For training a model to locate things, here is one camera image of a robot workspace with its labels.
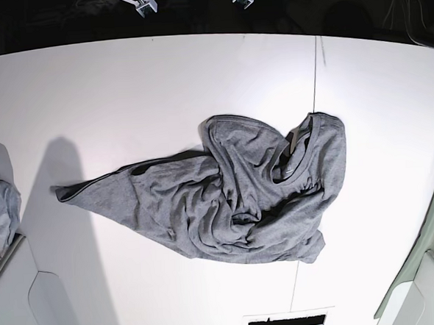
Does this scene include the grey t-shirt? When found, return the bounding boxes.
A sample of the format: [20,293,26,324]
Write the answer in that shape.
[54,112,346,264]

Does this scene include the white bin left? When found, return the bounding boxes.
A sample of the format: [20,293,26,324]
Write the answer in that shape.
[0,236,80,325]

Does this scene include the white bin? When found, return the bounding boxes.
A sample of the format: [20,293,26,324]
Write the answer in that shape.
[0,236,80,325]
[369,248,434,325]

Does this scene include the white bin right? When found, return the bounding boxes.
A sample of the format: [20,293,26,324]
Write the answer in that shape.
[369,248,434,325]

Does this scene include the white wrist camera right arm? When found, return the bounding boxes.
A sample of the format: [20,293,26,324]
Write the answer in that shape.
[121,0,157,18]

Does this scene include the white cables in background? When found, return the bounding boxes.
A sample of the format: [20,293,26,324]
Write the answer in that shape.
[346,0,434,52]

